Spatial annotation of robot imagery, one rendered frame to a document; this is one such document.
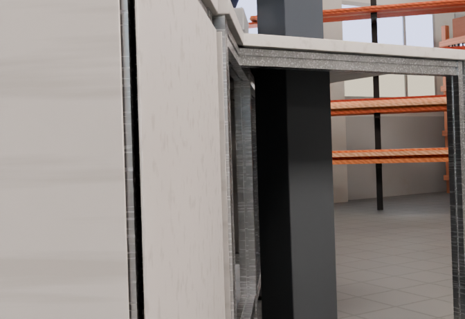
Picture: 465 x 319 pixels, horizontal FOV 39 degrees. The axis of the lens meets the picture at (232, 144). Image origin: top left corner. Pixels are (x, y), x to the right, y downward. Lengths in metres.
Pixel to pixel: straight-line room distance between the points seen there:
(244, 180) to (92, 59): 1.37
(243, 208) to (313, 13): 0.60
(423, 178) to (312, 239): 6.15
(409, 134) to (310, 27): 5.98
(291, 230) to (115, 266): 1.35
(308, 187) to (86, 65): 1.40
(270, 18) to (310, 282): 0.76
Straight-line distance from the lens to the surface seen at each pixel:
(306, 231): 1.88
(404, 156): 5.76
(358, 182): 7.30
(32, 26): 0.55
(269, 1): 1.95
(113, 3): 0.54
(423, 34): 8.15
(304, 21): 1.92
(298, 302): 1.90
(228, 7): 1.16
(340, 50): 1.69
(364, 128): 7.36
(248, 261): 1.90
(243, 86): 1.88
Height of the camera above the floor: 0.60
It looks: level
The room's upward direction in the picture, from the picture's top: 2 degrees counter-clockwise
